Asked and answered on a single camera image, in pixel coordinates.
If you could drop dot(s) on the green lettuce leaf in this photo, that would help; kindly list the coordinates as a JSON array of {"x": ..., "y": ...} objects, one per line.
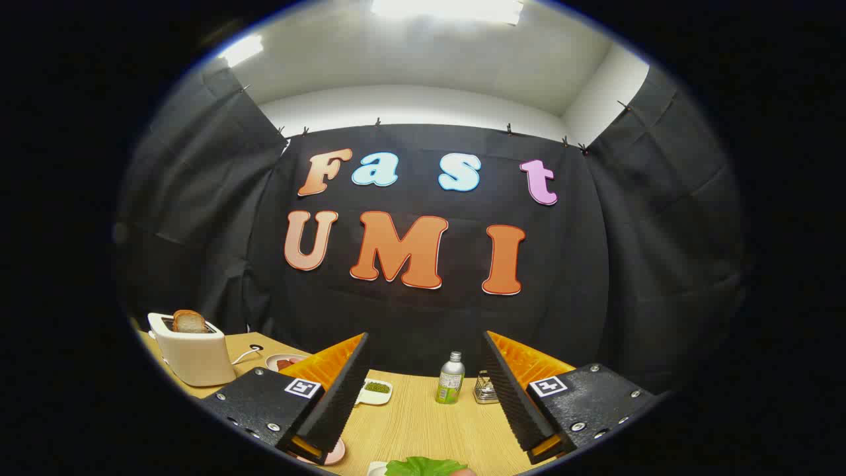
[{"x": 423, "y": 467}]

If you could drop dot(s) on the white toaster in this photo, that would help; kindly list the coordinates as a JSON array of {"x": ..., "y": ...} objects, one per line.
[{"x": 198, "y": 360}]

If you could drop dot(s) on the black backdrop cloth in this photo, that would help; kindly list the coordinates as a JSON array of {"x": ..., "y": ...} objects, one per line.
[{"x": 410, "y": 317}]

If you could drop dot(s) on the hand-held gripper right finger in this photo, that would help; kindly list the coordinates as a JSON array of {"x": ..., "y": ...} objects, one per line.
[{"x": 512, "y": 396}]

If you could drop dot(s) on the pink plate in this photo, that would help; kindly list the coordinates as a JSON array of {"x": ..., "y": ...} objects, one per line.
[{"x": 336, "y": 453}]

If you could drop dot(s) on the round grey plate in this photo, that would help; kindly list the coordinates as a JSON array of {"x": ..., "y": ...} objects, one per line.
[{"x": 273, "y": 361}]

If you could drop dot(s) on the toasted bread slice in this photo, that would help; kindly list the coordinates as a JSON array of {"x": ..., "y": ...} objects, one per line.
[{"x": 190, "y": 322}]

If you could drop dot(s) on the green beans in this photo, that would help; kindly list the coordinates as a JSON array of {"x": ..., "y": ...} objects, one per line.
[{"x": 377, "y": 387}]

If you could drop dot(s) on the silver bottle green label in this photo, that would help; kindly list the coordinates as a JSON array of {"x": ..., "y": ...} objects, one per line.
[{"x": 451, "y": 387}]

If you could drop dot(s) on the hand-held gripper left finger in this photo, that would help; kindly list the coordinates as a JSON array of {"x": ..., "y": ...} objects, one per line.
[{"x": 344, "y": 396}]

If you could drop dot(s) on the brown meat piece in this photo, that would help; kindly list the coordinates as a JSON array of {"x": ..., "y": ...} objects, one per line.
[{"x": 286, "y": 363}]

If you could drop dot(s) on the white rectangular tray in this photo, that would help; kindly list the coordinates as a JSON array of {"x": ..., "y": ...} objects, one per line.
[{"x": 377, "y": 469}]

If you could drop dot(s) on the ceiling light panel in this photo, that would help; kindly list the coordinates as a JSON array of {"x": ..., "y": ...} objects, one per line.
[
  {"x": 241, "y": 50},
  {"x": 446, "y": 10}
]

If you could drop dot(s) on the white divided dish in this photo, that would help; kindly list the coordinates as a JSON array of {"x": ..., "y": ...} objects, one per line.
[{"x": 370, "y": 398}]

